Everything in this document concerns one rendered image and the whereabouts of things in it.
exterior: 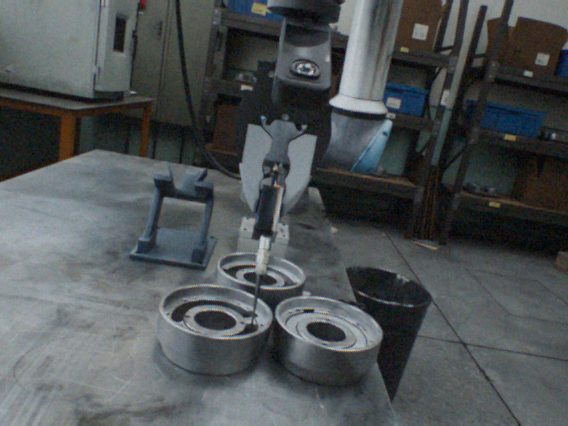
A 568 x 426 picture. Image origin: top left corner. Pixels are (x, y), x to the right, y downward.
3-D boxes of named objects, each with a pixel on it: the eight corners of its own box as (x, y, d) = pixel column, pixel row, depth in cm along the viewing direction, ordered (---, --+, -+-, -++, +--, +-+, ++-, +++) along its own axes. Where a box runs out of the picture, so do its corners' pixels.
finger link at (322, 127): (325, 174, 50) (334, 87, 48) (326, 177, 49) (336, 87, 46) (279, 170, 50) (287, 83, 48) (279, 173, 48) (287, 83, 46)
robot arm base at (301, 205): (243, 189, 113) (249, 148, 111) (306, 200, 114) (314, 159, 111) (237, 205, 99) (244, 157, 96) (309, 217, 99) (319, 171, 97)
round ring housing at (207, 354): (182, 392, 39) (189, 347, 38) (138, 328, 47) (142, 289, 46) (286, 366, 45) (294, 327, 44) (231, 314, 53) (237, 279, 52)
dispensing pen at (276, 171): (237, 315, 44) (266, 151, 50) (236, 320, 48) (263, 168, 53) (261, 319, 44) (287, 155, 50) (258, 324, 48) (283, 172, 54)
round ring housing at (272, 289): (203, 312, 52) (208, 277, 51) (220, 276, 63) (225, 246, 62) (298, 330, 52) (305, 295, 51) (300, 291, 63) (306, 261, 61)
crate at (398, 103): (409, 115, 427) (416, 89, 421) (421, 117, 390) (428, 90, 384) (352, 104, 424) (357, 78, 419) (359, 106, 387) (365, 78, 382)
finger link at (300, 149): (304, 207, 56) (313, 126, 53) (308, 222, 50) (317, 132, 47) (277, 205, 55) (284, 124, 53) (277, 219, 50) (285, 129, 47)
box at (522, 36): (563, 78, 383) (578, 28, 373) (494, 64, 375) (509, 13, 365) (532, 78, 422) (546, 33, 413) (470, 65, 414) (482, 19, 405)
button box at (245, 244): (283, 268, 69) (289, 236, 68) (234, 259, 69) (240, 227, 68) (283, 249, 77) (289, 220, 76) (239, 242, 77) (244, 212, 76)
